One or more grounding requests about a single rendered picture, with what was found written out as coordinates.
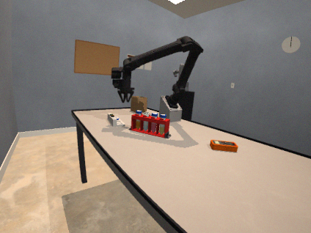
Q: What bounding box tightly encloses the small open brown cardboard box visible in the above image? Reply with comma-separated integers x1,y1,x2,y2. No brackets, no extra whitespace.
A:
131,96,147,113

